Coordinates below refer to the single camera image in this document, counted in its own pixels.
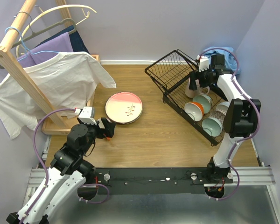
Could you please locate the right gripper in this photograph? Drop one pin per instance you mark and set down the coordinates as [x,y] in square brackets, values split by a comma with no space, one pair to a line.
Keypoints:
[195,75]

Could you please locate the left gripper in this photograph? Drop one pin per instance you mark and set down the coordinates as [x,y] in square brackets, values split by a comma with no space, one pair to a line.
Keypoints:
[103,128]

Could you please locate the pink mug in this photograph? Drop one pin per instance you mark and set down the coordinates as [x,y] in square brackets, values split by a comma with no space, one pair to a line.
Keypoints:
[192,93]

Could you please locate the green beige bowl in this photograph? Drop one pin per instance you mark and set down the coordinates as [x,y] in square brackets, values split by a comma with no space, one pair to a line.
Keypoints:
[204,100]

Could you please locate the white orange bowl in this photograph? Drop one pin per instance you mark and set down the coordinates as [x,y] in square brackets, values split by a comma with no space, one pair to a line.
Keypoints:
[194,110]

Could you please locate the pink white plate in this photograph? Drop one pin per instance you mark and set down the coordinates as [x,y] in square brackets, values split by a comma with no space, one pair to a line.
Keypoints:
[123,107]

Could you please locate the plain white bowl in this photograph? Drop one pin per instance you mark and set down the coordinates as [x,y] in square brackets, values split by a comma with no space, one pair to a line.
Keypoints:
[223,107]

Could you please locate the blue white floral plate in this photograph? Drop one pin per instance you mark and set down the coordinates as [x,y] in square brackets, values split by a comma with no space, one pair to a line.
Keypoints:
[137,120]

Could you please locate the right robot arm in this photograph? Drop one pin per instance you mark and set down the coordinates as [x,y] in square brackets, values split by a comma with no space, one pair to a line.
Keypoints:
[240,123]

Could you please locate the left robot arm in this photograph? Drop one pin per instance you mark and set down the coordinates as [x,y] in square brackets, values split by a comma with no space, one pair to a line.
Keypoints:
[68,171]

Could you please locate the white patterned bowl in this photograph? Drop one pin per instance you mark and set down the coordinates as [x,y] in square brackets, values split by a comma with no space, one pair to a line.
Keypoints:
[218,115]

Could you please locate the blue cloth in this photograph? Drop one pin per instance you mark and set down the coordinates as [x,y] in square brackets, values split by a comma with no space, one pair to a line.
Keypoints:
[229,59]

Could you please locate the teal bowl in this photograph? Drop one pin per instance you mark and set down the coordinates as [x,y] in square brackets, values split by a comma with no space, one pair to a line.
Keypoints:
[212,126]

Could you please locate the white t-shirt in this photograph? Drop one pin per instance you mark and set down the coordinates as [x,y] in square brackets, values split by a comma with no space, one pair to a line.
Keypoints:
[67,80]

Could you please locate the navy garment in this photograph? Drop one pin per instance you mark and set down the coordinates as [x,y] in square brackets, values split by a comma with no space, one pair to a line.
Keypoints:
[75,39]

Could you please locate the purple shirt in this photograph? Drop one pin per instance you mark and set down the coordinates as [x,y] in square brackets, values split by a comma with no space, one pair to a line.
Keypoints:
[59,44]

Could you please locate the blue hanger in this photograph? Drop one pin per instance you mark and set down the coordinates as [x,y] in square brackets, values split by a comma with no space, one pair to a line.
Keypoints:
[27,50]

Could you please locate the grey hanger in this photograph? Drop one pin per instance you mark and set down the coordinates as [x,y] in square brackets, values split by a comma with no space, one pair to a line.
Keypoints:
[34,34]

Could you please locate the cream hanger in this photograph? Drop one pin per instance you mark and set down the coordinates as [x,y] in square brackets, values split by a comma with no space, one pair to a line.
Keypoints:
[50,16]

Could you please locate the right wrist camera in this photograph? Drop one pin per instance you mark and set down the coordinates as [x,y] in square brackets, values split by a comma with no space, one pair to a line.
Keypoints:
[203,62]

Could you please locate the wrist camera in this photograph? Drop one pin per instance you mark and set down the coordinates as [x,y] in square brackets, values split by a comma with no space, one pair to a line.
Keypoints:
[86,115]
[203,62]

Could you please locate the black wire dish rack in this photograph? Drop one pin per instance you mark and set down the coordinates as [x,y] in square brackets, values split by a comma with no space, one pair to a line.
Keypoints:
[171,75]

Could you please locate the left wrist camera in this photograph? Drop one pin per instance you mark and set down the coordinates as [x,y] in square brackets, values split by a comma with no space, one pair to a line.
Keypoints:
[86,115]

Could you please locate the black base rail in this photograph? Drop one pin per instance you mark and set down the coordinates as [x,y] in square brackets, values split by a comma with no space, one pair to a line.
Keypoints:
[144,181]

